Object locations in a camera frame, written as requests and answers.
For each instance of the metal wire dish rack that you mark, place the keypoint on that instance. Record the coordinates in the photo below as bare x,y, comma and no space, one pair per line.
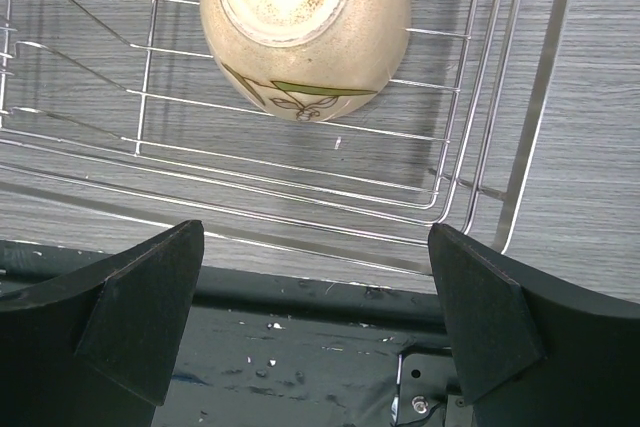
116,109

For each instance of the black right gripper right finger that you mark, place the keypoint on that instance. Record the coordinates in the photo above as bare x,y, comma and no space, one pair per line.
531,349

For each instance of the beige speckled bowl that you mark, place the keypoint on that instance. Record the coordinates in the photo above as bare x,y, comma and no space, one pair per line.
307,60

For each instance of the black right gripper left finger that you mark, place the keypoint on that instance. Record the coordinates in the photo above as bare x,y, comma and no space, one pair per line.
97,346

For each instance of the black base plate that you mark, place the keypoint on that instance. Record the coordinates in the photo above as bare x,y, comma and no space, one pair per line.
265,350

